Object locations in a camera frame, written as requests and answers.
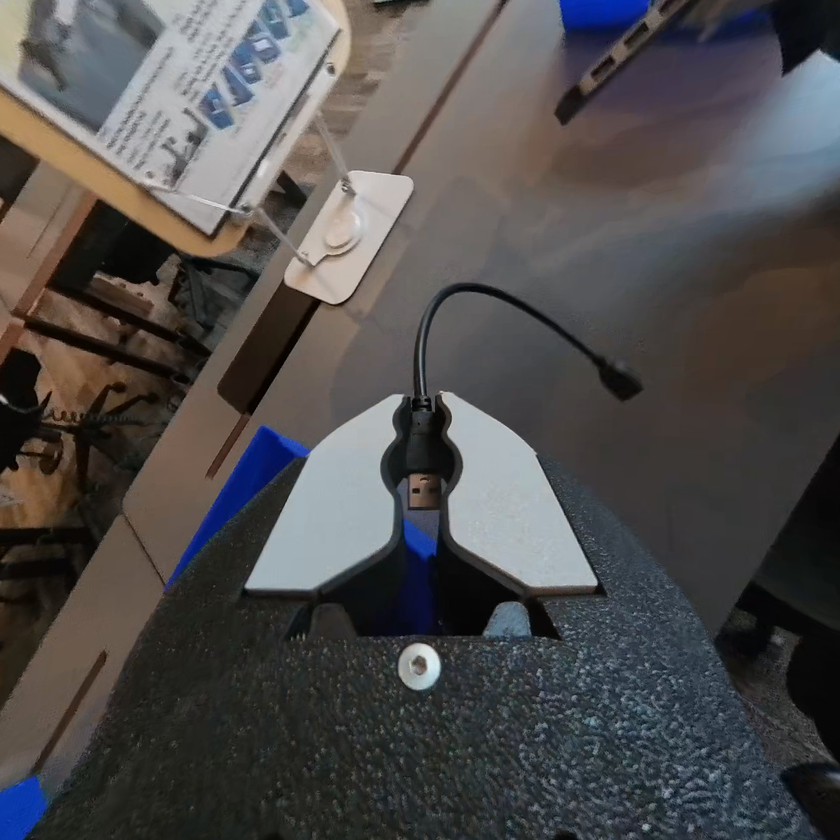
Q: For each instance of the black usb hub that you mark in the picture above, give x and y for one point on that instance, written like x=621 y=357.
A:
x=617 y=66

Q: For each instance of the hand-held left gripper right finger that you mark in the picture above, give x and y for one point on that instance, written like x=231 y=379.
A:
x=519 y=512

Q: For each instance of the black office chair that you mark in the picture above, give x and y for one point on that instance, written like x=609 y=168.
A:
x=66 y=433

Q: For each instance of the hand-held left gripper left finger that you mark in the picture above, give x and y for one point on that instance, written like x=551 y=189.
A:
x=328 y=512

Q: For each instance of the instruction sheet on stand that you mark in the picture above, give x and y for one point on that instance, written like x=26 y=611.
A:
x=171 y=217

